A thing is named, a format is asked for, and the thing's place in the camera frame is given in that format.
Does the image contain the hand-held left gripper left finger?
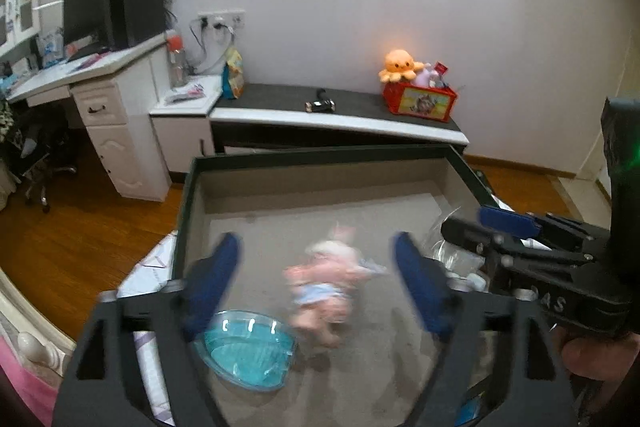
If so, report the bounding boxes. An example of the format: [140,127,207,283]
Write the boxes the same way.
[52,232,242,427]

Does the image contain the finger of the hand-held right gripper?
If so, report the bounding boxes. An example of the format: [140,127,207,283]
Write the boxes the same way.
[440,216,576,297]
[478,205,613,258]

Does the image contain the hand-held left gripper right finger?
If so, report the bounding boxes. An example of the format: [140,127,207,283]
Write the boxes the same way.
[394,231,576,427]

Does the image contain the clear plastic container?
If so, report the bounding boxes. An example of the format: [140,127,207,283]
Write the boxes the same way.
[427,206,490,280]

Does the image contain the pink doll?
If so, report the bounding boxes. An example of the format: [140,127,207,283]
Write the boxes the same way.
[284,227,388,349]

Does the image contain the pink storage box dark rim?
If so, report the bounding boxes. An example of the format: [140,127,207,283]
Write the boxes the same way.
[170,143,505,427]

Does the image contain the person's right hand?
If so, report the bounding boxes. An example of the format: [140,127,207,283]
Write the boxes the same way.
[560,331,640,381]

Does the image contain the transparent bluish bowl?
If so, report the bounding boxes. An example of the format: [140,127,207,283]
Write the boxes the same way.
[194,309,299,392]

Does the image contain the red toy box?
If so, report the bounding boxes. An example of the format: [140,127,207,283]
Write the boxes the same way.
[382,79,458,122]

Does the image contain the purple plush toy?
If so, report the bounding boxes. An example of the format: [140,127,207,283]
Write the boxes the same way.
[410,62,442,89]

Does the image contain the orange octopus plush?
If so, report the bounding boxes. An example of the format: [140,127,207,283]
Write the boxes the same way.
[378,49,426,82]

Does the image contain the small packet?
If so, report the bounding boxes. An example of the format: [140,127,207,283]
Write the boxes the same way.
[165,84,207,104]

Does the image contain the white desk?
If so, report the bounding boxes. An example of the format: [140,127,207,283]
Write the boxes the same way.
[5,34,174,202]

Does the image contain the dark-topped low table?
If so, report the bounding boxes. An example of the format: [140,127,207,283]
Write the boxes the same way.
[209,83,471,156]

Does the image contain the small black device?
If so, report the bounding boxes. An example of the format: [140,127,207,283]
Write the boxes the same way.
[305,89,335,114]

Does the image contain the snack bag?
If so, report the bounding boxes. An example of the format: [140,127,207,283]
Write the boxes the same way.
[221,48,246,100]

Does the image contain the black office chair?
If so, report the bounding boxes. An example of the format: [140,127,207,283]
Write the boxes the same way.
[9,106,79,214]

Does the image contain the pink cloth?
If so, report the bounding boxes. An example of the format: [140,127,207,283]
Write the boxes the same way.
[0,337,58,427]

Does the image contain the clear bottle with orange cap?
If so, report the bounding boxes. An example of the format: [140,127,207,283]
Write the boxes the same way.
[166,32,190,88]

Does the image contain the blue and white packages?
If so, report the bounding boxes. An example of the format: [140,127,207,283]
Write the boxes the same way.
[37,32,66,68]

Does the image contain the black computer tower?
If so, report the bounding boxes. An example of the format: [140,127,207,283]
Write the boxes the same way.
[107,0,169,50]

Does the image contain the black monitor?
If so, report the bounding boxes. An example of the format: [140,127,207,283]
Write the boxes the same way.
[62,0,116,54]

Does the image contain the white glass-door cabinet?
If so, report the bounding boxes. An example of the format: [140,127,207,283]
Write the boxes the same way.
[0,0,44,54]

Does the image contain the white bed frame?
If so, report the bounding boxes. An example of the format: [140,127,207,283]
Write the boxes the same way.
[0,264,78,375]

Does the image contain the charging cables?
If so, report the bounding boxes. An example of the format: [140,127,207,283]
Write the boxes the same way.
[188,18,237,76]

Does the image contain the white wall outlet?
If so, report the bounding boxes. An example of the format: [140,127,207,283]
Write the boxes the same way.
[197,9,247,28]

